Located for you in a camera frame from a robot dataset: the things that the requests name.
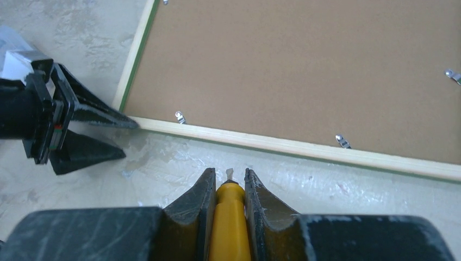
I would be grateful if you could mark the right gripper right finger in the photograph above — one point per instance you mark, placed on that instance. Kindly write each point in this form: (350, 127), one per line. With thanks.
(274, 228)

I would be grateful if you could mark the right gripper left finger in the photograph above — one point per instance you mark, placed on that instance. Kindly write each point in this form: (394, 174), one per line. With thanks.
(186, 230)

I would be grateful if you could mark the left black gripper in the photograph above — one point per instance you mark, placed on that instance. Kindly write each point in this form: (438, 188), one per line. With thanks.
(38, 110)

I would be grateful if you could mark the orange handle screwdriver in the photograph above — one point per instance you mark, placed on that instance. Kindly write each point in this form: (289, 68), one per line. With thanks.
(229, 236)

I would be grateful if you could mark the green picture frame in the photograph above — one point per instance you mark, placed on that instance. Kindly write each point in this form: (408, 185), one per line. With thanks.
(370, 83)

